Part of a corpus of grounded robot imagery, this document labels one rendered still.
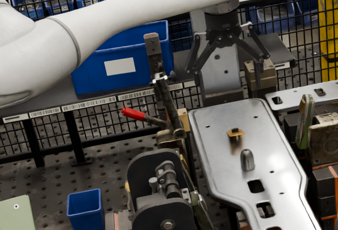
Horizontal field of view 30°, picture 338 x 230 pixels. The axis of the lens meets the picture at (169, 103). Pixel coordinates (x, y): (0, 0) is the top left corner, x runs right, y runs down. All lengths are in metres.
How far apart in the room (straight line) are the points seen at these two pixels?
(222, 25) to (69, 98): 0.65
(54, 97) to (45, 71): 0.93
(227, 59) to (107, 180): 0.59
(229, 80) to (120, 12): 0.75
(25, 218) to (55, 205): 0.45
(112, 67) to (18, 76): 0.91
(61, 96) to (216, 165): 0.61
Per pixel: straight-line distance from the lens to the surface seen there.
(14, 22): 1.01
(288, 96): 1.76
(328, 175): 1.47
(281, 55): 1.93
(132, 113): 1.51
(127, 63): 1.85
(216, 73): 1.80
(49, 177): 2.18
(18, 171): 2.26
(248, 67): 1.81
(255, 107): 1.72
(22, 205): 1.60
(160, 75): 1.49
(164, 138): 1.55
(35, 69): 0.98
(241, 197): 1.40
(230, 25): 1.42
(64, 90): 1.95
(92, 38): 1.07
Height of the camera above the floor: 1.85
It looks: 28 degrees down
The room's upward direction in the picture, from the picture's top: 10 degrees counter-clockwise
